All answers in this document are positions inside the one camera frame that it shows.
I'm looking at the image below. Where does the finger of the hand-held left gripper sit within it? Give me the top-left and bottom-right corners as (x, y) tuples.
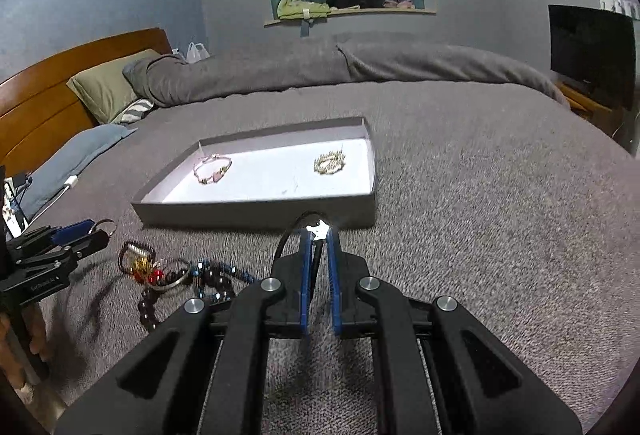
(12, 230), (111, 273)
(10, 219), (96, 256)

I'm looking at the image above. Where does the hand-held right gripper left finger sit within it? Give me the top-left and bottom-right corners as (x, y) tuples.
(54, 229), (315, 435)

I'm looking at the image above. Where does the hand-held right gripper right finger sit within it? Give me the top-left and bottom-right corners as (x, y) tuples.
(326, 229), (585, 435)

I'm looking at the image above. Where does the black cord charm bracelet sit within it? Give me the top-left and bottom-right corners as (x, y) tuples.
(272, 211), (332, 311)

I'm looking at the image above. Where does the blue bead bracelet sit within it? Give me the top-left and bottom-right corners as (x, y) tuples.
(190, 259), (257, 301)

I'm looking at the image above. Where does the large dark bead bracelet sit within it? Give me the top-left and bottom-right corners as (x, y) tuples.
(136, 265), (238, 333)

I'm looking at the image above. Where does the silver bangle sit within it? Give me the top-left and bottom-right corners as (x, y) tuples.
(147, 260), (193, 292)

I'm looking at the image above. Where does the small brown bead bracelet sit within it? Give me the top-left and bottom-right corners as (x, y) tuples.
(157, 265), (193, 283)

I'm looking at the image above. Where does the grey cardboard tray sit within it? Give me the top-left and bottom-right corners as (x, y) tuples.
(131, 116), (377, 231)

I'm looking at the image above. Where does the person's left hand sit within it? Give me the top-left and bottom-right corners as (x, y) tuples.
(0, 300), (53, 391)

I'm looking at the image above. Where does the blue-grey pillow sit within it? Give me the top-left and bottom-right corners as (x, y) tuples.
(17, 124), (138, 221)

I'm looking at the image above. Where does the wooden headboard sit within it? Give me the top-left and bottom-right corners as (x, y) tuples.
(0, 28), (173, 166)

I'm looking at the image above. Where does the striped pillow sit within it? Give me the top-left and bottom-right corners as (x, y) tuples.
(111, 98), (156, 125)

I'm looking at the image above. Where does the olive pillow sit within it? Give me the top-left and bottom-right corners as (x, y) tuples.
(66, 48), (163, 125)

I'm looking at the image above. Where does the grey bedspread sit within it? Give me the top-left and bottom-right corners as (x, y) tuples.
(30, 80), (636, 435)

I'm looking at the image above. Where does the grey folded duvet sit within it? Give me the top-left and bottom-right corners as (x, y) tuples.
(122, 39), (571, 108)

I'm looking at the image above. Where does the window sill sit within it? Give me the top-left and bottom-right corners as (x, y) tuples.
(264, 8), (437, 27)

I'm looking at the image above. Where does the green cloth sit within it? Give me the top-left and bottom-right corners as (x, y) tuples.
(277, 0), (332, 21)

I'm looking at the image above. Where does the wooden television stand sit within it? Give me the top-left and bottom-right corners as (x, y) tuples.
(555, 82), (626, 136)

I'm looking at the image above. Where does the black television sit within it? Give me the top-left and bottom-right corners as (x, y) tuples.
(548, 4), (638, 111)

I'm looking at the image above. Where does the white charger with cable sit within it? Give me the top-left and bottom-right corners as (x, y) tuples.
(30, 174), (81, 221)

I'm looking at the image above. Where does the gold pearl bracelet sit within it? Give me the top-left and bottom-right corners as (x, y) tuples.
(313, 150), (347, 176)

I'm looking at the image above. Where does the pink bead bracelet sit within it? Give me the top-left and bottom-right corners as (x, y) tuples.
(192, 154), (233, 186)

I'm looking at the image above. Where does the white wall socket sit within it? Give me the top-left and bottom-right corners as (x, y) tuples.
(599, 0), (640, 20)

